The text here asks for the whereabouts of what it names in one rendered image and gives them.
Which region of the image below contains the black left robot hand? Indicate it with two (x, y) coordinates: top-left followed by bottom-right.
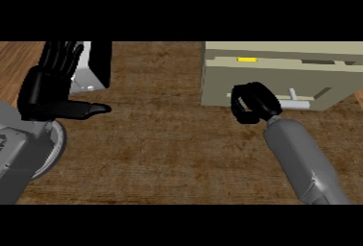
(17, 40), (114, 122)

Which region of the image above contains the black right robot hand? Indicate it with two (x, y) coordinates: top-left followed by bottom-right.
(229, 81), (285, 125)

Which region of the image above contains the black and white appliance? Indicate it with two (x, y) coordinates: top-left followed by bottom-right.
(68, 40), (114, 95)

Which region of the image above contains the beige cabinet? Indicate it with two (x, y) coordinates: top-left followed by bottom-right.
(203, 40), (363, 66)

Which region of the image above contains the pale drawer handle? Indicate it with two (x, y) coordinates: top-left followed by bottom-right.
(226, 87), (312, 111)

